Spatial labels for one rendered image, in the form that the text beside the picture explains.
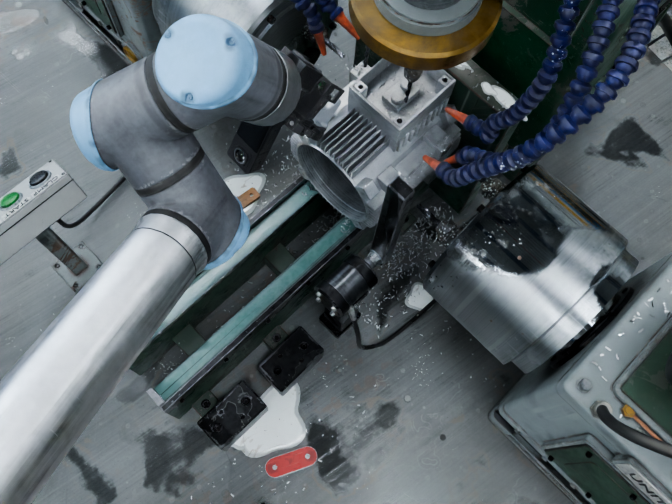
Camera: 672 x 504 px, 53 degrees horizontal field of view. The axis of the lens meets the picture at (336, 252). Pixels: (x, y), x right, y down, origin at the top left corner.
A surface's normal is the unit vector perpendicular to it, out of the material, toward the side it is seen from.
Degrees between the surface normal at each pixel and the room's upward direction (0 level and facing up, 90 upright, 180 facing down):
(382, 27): 0
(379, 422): 0
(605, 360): 0
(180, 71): 26
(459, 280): 58
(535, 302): 36
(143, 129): 65
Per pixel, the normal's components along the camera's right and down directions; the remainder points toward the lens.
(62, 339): 0.05, -0.70
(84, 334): 0.32, -0.59
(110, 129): -0.14, 0.47
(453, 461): 0.04, -0.33
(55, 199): 0.61, 0.40
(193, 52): -0.24, 0.02
